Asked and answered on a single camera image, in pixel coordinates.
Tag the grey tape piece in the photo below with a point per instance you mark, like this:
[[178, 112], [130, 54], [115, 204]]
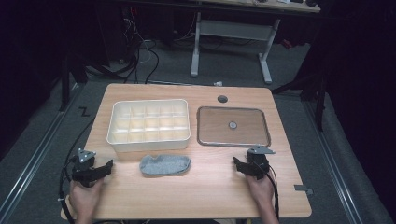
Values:
[[303, 188]]

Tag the grey sock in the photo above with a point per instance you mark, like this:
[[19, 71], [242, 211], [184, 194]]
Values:
[[165, 165]]

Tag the dark metal stand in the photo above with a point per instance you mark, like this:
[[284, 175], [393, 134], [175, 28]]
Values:
[[65, 84], [317, 99]]

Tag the clear tray with metal rim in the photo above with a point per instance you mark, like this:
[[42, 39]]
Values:
[[233, 126]]

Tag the metal floor rail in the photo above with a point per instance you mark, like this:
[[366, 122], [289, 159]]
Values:
[[333, 161], [37, 149]]

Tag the wooden desk with white legs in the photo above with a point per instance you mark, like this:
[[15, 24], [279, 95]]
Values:
[[232, 29]]

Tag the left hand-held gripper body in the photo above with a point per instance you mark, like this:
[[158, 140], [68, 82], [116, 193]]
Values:
[[84, 169]]

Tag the person's right hand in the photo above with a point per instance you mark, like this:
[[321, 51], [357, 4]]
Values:
[[261, 191]]

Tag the person's left hand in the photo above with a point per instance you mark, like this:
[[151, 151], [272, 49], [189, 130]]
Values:
[[83, 199]]

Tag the small red object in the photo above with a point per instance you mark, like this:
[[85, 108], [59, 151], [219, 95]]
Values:
[[287, 44]]

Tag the small white object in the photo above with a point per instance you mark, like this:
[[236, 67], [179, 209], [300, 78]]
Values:
[[218, 83]]

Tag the white compartment storage box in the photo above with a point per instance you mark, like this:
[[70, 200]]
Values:
[[149, 124]]

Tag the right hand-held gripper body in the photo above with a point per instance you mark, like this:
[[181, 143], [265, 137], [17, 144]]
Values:
[[259, 165]]

